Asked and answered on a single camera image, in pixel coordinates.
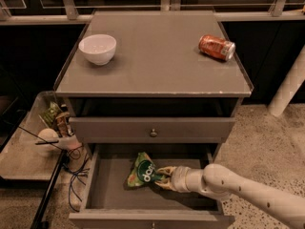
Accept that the round metal drawer knob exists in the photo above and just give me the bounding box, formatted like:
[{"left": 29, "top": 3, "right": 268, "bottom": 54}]
[{"left": 150, "top": 129, "right": 158, "bottom": 137}]

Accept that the green snack bag in bin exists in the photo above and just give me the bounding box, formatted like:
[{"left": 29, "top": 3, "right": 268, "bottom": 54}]
[{"left": 39, "top": 101, "right": 62, "bottom": 128}]

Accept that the white ceramic bowl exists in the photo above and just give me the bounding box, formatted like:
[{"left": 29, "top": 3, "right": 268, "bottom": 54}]
[{"left": 78, "top": 34, "right": 116, "bottom": 65}]

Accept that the clear plastic bin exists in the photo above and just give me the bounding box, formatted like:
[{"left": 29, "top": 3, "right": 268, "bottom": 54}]
[{"left": 0, "top": 91, "right": 82, "bottom": 180}]

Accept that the orange soda can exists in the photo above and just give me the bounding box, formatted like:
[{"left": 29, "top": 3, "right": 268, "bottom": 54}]
[{"left": 198, "top": 34, "right": 235, "bottom": 61}]

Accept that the white ball in bin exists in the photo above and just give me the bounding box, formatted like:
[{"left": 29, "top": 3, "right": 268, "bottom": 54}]
[{"left": 37, "top": 128, "right": 59, "bottom": 143}]

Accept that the metal window railing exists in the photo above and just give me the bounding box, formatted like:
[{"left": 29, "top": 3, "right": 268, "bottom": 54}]
[{"left": 0, "top": 0, "right": 305, "bottom": 25}]

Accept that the black rod on floor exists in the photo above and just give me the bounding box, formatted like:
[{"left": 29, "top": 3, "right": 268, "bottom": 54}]
[{"left": 30, "top": 150, "right": 67, "bottom": 229}]

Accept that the grey drawer cabinet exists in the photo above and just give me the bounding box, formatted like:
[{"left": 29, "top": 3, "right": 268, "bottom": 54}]
[{"left": 52, "top": 10, "right": 254, "bottom": 161}]

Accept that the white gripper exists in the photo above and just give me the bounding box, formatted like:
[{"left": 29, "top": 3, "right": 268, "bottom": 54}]
[{"left": 155, "top": 166, "right": 190, "bottom": 193}]

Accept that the grey open middle drawer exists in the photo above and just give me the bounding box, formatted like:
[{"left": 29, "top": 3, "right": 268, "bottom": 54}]
[{"left": 70, "top": 144, "right": 234, "bottom": 229}]

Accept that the green rice chip bag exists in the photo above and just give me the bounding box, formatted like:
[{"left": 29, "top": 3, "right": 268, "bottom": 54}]
[{"left": 127, "top": 152, "right": 166, "bottom": 188}]

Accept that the brown snack packet in bin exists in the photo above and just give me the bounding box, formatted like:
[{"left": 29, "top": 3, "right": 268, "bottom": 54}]
[{"left": 55, "top": 112, "right": 72, "bottom": 137}]

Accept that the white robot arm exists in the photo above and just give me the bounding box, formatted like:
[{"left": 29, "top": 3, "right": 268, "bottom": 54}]
[{"left": 164, "top": 53, "right": 305, "bottom": 229}]

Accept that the grey top drawer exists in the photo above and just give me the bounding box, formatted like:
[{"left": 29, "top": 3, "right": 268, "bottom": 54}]
[{"left": 70, "top": 117, "right": 234, "bottom": 143}]

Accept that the blue cable on floor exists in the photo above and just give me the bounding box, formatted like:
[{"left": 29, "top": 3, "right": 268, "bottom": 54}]
[{"left": 62, "top": 144, "right": 92, "bottom": 213}]

